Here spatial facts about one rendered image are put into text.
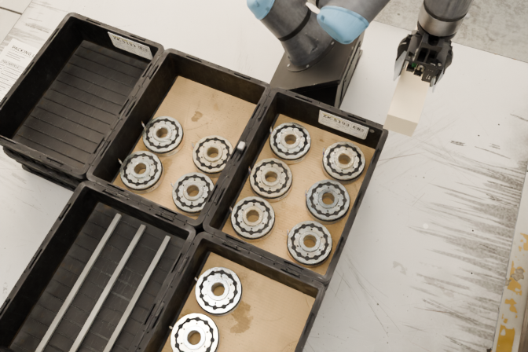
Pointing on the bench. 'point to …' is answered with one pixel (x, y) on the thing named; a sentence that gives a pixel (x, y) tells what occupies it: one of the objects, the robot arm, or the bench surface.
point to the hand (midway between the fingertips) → (416, 75)
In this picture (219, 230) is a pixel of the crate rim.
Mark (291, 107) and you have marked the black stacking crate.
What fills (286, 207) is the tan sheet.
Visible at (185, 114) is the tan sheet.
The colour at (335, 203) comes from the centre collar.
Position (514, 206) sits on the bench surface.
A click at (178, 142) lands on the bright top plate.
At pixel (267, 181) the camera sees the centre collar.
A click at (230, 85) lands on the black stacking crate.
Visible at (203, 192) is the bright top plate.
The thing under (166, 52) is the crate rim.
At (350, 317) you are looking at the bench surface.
